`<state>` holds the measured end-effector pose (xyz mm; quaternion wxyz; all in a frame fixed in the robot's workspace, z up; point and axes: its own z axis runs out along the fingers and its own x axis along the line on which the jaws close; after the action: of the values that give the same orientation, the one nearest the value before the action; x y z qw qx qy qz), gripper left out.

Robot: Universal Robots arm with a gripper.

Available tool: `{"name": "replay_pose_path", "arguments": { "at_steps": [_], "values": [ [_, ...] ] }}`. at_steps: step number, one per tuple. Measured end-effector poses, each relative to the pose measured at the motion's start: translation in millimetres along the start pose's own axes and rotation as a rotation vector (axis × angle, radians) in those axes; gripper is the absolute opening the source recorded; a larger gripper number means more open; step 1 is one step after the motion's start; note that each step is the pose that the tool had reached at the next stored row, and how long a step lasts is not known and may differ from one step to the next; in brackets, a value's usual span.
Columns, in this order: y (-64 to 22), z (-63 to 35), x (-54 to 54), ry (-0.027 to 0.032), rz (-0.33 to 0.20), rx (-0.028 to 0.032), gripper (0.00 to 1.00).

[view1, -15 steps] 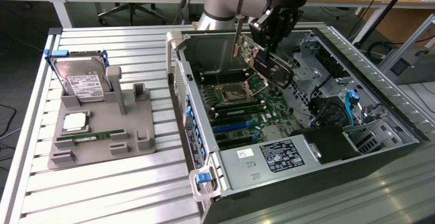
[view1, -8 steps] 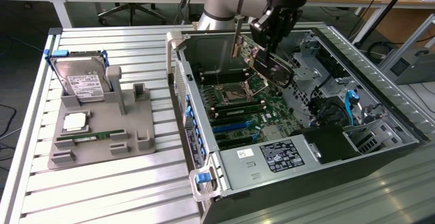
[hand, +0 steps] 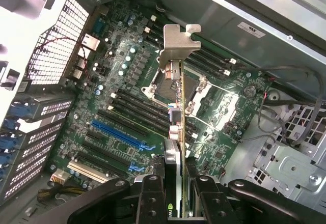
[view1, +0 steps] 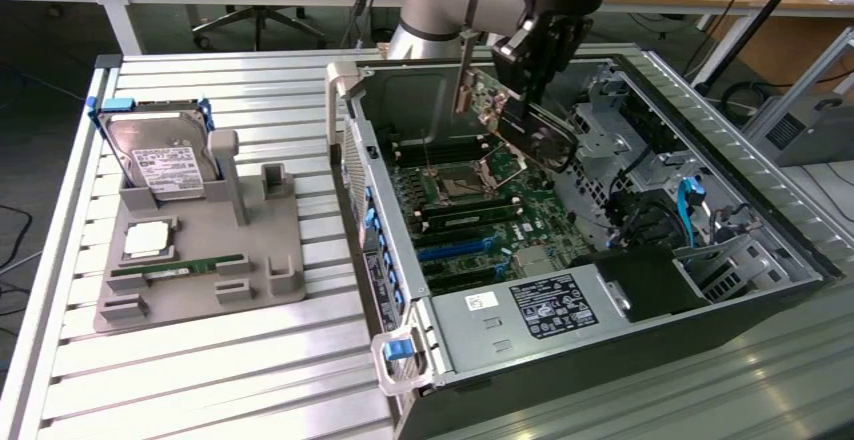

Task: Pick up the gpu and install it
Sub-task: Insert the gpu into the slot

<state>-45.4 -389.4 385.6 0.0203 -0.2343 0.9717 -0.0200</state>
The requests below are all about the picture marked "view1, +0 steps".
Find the graphics card with metal bracket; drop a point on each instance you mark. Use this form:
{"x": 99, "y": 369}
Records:
{"x": 541, "y": 140}

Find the black stand pole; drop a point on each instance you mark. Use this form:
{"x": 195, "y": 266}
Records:
{"x": 765, "y": 10}

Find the metal disk bay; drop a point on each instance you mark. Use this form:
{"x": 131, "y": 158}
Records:
{"x": 614, "y": 160}

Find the metal socket cover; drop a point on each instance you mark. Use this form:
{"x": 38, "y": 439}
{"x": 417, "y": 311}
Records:
{"x": 503, "y": 165}

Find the thin metal locking lever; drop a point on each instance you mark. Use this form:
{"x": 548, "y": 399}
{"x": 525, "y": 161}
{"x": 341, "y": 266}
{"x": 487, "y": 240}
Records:
{"x": 427, "y": 150}

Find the CPU socket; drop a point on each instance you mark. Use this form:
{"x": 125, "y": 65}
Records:
{"x": 461, "y": 185}

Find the green motherboard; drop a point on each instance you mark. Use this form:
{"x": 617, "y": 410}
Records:
{"x": 534, "y": 210}

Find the black office chair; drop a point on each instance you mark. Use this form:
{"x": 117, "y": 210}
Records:
{"x": 261, "y": 20}

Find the black RAM stick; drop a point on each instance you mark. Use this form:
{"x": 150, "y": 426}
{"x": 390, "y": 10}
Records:
{"x": 467, "y": 217}

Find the silver chipset heatsink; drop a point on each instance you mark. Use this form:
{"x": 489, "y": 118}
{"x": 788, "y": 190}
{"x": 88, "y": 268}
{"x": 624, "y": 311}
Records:
{"x": 534, "y": 260}

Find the blue expansion slot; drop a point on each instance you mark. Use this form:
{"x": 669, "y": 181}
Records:
{"x": 454, "y": 251}

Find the black plastic shroud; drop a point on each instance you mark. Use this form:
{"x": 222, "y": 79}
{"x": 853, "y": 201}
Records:
{"x": 641, "y": 285}

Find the hard disk in blue caddy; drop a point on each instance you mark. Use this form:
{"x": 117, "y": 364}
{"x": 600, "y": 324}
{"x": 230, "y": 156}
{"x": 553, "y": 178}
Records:
{"x": 161, "y": 160}

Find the grey power supply unit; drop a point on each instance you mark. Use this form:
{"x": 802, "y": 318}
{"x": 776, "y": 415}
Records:
{"x": 467, "y": 335}

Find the grey parts rack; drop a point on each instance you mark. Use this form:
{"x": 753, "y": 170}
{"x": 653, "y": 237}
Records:
{"x": 201, "y": 240}

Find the open black PC case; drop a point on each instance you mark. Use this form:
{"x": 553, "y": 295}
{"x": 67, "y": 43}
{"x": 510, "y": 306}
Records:
{"x": 601, "y": 385}

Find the green RAM stick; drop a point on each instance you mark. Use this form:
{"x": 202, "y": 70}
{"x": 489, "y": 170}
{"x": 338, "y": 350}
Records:
{"x": 181, "y": 266}

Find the silver CPU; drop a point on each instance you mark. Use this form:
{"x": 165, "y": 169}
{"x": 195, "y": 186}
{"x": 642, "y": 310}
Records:
{"x": 149, "y": 240}

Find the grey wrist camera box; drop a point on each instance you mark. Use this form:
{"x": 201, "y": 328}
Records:
{"x": 515, "y": 37}

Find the grey slotted metal bracket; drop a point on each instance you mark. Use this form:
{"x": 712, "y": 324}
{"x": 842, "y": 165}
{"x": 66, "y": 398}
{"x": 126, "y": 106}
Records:
{"x": 728, "y": 270}

